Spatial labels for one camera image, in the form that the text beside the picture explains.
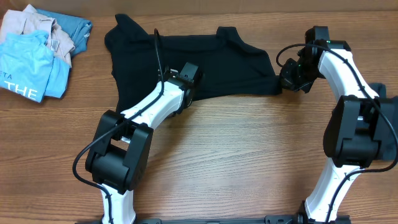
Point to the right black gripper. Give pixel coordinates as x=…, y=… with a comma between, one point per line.
x=286, y=76

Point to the black t-shirt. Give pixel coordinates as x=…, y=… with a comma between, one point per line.
x=229, y=65

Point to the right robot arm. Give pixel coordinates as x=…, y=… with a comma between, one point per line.
x=357, y=133

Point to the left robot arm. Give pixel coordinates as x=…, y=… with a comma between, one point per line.
x=117, y=160

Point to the dark grey garment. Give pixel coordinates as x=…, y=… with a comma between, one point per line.
x=389, y=148

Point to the dark blue folded garment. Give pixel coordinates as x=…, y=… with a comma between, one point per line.
x=76, y=27

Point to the light blue printed t-shirt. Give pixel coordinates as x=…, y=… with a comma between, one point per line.
x=30, y=69

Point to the beige folded shirt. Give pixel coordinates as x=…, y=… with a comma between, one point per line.
x=29, y=20

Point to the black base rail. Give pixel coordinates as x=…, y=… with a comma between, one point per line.
x=214, y=221

